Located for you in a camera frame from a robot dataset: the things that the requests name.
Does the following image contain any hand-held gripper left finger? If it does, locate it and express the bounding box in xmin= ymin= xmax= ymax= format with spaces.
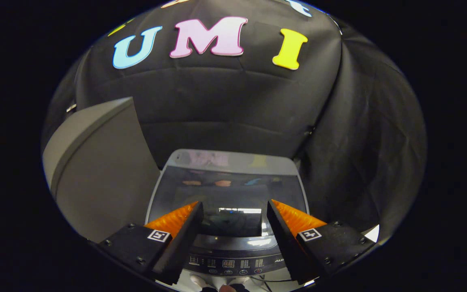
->
xmin=96 ymin=201 xmax=204 ymax=286

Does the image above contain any grey table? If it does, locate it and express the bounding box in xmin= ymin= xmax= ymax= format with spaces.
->
xmin=42 ymin=97 xmax=161 ymax=244

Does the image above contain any black backdrop cloth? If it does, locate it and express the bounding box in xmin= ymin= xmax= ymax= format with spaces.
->
xmin=41 ymin=0 xmax=427 ymax=244

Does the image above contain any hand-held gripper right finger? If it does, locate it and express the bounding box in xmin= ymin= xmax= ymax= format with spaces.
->
xmin=267 ymin=199 xmax=378 ymax=284

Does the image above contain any grey washing machine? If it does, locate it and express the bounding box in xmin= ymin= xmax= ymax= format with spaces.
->
xmin=144 ymin=149 xmax=312 ymax=290

